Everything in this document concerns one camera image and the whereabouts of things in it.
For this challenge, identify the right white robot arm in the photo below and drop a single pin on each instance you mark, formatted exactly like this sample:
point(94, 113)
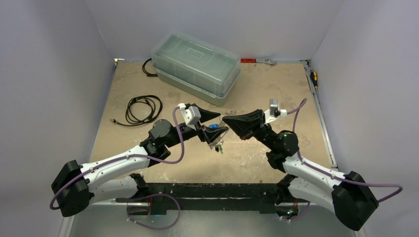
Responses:
point(345, 195)

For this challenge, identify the aluminium rail right side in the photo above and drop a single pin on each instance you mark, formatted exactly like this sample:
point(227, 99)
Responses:
point(315, 95)

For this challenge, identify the red handled wrench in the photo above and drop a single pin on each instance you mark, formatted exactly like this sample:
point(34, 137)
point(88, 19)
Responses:
point(266, 60)

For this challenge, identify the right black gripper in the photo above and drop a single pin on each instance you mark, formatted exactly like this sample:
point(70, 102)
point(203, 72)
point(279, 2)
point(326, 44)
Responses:
point(259, 123)

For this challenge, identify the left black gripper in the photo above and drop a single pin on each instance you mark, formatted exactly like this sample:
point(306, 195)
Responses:
point(205, 134)

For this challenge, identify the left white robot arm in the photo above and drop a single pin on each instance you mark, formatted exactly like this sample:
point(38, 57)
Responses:
point(78, 185)

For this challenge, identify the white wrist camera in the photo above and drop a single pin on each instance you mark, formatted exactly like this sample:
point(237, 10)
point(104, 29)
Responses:
point(190, 114)
point(274, 112)

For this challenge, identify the oval metal keyring plate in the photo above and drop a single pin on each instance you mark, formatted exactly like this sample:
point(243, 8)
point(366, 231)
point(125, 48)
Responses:
point(217, 144)

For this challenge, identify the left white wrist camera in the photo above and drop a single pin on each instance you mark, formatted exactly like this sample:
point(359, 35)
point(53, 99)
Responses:
point(190, 114)

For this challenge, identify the yellow black screwdriver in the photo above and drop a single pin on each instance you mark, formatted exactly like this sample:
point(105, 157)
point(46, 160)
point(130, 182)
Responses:
point(314, 79)

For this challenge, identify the translucent green storage box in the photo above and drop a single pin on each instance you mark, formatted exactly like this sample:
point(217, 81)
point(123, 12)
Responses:
point(197, 67)

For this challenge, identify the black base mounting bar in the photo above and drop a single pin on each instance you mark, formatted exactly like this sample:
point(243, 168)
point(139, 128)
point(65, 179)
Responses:
point(265, 198)

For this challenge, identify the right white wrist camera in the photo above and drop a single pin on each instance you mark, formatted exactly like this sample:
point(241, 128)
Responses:
point(274, 112)

